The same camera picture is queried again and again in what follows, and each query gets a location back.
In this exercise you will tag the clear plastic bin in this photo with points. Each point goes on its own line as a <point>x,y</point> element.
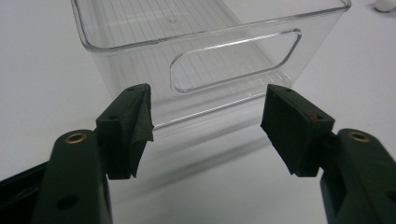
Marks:
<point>140,31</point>

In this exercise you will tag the white table cover sheet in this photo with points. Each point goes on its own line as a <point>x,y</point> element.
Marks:
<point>46,62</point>

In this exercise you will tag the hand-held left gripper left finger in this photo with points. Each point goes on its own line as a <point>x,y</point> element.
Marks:
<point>124,133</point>

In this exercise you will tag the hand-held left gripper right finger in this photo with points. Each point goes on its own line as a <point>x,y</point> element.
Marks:
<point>295,133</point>

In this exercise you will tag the white feather shuttlecock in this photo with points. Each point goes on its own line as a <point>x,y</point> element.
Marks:
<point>386,4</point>

